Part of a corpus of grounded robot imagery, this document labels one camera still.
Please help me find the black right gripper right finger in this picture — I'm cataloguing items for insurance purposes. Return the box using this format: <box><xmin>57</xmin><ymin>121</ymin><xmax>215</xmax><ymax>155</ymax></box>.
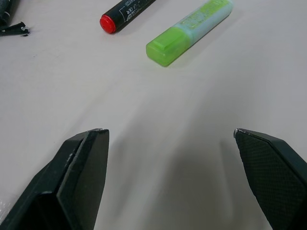
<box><xmin>233</xmin><ymin>128</ymin><xmax>307</xmax><ymax>230</ymax></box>

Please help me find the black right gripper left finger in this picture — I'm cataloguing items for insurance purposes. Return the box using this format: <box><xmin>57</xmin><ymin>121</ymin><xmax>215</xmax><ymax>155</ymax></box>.
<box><xmin>0</xmin><ymin>128</ymin><xmax>110</xmax><ymax>230</ymax></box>

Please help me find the green highlighter pen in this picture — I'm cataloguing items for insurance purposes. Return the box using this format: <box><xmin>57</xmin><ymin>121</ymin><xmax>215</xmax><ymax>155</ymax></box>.
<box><xmin>145</xmin><ymin>0</ymin><xmax>235</xmax><ymax>68</ymax></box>

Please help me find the black marker with red end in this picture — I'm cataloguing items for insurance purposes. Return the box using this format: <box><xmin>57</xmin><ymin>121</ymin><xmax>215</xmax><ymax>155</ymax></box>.
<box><xmin>99</xmin><ymin>0</ymin><xmax>156</xmax><ymax>35</ymax></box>

